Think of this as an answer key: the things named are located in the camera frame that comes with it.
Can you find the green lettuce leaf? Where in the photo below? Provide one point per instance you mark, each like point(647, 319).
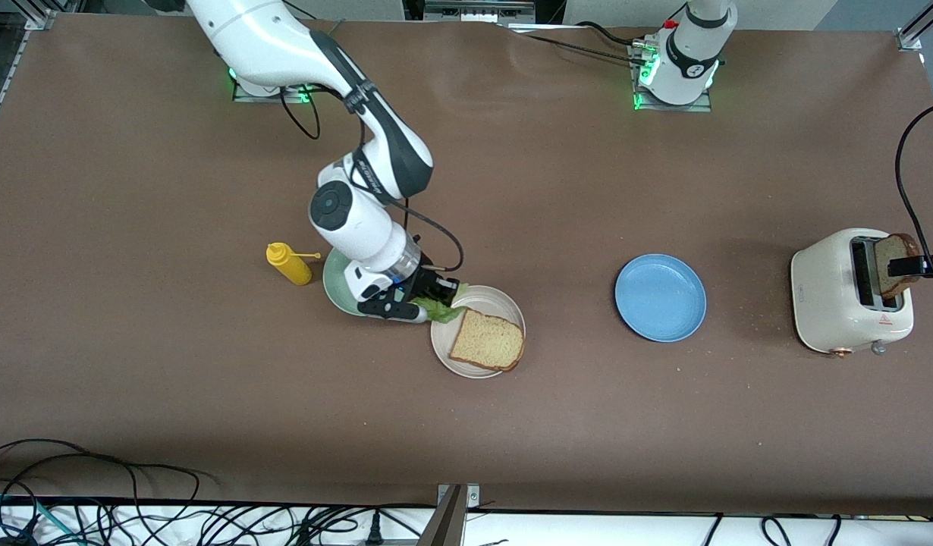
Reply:
point(440, 311)

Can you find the brown bread slice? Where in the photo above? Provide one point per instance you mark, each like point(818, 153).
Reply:
point(485, 341)
point(891, 287)

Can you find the yellow squeeze bottle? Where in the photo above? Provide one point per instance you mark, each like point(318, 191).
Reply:
point(292, 267)

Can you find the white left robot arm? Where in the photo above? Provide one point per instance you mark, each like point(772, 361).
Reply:
point(690, 53)

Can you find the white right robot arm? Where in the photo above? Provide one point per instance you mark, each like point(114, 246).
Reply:
point(262, 38)

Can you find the beige plate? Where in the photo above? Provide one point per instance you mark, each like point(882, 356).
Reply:
point(497, 303)

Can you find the mint green plate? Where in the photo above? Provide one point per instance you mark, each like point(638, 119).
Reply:
point(334, 284)

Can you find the blue plate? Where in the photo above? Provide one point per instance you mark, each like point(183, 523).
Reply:
point(660, 298)

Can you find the white two-slot toaster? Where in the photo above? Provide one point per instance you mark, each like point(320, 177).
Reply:
point(823, 303)

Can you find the black power plug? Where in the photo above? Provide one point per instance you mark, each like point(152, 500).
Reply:
point(373, 531)

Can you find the grey metal device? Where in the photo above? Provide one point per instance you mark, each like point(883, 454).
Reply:
point(478, 9)

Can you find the white lower shelf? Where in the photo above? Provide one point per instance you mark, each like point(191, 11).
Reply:
point(588, 531)

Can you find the aluminium frame corner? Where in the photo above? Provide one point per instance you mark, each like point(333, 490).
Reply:
point(910, 38)

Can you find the aluminium profile bracket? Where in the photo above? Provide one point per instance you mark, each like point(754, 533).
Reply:
point(447, 523)

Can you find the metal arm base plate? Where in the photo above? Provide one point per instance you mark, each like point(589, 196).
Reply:
point(702, 106)
point(262, 98)

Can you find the aluminium frame rail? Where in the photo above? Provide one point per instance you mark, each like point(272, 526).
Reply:
point(40, 19)

